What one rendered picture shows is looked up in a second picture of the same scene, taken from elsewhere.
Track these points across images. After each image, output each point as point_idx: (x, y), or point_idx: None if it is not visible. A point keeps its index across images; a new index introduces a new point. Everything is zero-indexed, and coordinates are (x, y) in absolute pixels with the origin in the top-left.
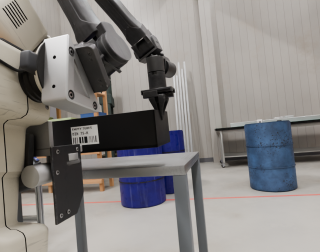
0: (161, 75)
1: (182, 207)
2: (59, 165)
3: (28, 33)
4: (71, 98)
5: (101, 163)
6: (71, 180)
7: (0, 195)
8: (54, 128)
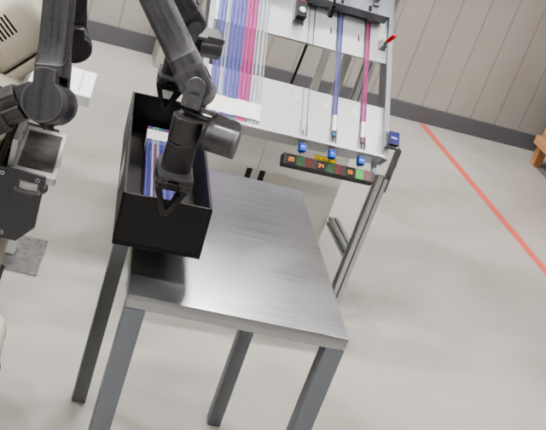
0: (170, 149)
1: (113, 342)
2: (1, 185)
3: (14, 47)
4: None
5: (217, 222)
6: (15, 206)
7: None
8: (127, 134)
